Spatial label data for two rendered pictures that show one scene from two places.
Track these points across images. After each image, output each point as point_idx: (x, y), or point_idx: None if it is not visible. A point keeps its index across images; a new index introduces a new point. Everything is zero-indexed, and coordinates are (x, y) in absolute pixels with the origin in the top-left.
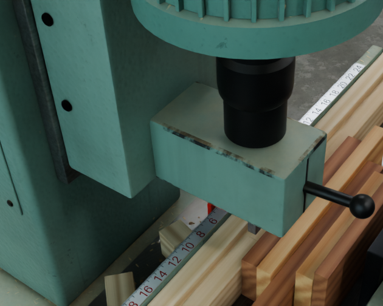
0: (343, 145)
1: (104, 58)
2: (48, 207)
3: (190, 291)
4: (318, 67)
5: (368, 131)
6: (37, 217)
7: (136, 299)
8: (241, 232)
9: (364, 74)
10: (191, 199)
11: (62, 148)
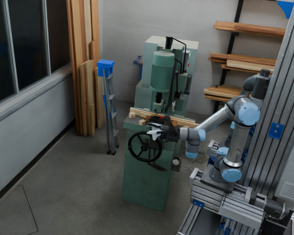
0: (172, 118)
1: None
2: (151, 104)
3: (147, 113)
4: None
5: (180, 123)
6: (150, 104)
7: (144, 109)
8: (156, 114)
9: (188, 120)
10: None
11: None
